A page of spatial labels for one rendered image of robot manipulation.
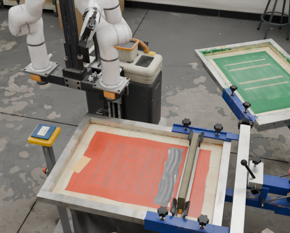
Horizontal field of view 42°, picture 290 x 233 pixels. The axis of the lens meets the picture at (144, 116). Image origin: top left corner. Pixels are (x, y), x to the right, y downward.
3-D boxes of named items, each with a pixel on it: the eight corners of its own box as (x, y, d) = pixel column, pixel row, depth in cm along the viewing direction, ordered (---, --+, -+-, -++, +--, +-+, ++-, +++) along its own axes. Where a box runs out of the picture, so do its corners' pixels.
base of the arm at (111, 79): (107, 70, 211) (106, 46, 201) (128, 75, 208) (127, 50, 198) (95, 86, 200) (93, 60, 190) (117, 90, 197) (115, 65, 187)
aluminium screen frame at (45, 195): (38, 201, 165) (36, 196, 163) (86, 118, 209) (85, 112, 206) (219, 241, 150) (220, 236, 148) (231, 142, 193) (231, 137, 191)
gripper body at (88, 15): (104, 10, 161) (101, 24, 153) (95, 29, 168) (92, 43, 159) (87, 3, 159) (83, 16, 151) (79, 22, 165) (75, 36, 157)
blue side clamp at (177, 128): (170, 139, 197) (171, 129, 193) (172, 132, 201) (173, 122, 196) (229, 149, 191) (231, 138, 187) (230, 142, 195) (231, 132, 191)
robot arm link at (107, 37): (95, 55, 194) (93, 26, 184) (119, 49, 199) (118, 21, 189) (102, 64, 188) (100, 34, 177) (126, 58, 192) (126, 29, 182)
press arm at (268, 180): (245, 188, 165) (247, 181, 162) (245, 178, 170) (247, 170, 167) (286, 196, 162) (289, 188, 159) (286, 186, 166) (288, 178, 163)
